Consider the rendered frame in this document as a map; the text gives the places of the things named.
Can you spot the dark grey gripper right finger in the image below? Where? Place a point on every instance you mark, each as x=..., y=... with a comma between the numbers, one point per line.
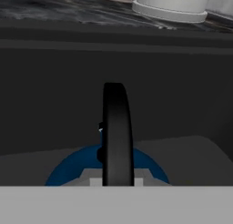
x=142, y=177

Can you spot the white appliance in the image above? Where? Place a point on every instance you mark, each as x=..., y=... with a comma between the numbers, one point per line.
x=220, y=3

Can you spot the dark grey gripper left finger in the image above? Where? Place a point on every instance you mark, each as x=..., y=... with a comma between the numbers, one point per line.
x=91, y=177

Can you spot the white round canister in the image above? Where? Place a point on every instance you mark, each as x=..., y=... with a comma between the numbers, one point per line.
x=170, y=4

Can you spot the dark grey cabinet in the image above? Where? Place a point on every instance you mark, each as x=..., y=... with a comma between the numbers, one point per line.
x=54, y=91

